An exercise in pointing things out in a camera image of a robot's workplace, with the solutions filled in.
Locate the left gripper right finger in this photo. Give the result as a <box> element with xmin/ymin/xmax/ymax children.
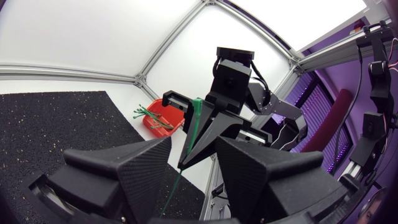
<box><xmin>215</xmin><ymin>136</ymin><xmax>349</xmax><ymax>224</ymax></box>

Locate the green cable tie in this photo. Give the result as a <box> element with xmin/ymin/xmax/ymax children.
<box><xmin>159</xmin><ymin>98</ymin><xmax>204</xmax><ymax>218</ymax></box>

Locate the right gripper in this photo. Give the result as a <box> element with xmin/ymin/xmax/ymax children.
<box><xmin>162</xmin><ymin>90</ymin><xmax>273</xmax><ymax>170</ymax></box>

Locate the red plastic box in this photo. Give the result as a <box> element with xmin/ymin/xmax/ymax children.
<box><xmin>142</xmin><ymin>98</ymin><xmax>186</xmax><ymax>138</ymax></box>

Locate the black speckled mat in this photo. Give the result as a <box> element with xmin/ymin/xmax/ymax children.
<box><xmin>0</xmin><ymin>90</ymin><xmax>206</xmax><ymax>224</ymax></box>

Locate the bundle of green cable ties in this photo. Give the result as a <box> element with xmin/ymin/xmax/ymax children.
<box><xmin>132</xmin><ymin>104</ymin><xmax>175</xmax><ymax>130</ymax></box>

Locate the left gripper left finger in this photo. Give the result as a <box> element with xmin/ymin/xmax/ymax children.
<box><xmin>46</xmin><ymin>136</ymin><xmax>172</xmax><ymax>224</ymax></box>

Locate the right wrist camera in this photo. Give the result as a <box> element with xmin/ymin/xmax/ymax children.
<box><xmin>216</xmin><ymin>58</ymin><xmax>252</xmax><ymax>103</ymax></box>

